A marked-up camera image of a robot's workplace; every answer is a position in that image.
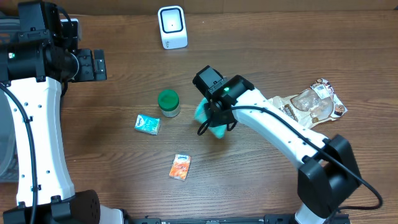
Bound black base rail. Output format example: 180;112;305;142
99;208;352;224

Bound green wipes packet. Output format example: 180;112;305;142
193;98;226;139

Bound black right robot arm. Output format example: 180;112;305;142
193;66;361;223

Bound green lid jar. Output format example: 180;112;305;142
157;90;180;118

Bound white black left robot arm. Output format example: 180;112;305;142
1;1;107;223

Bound grey plastic basket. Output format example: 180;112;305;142
0;12;19;183

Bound orange tissue packet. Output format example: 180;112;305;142
169;154;192;181

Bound clear bread bag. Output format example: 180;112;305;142
269;78;347;129

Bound teal tissue packet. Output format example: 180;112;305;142
134;114;161;135

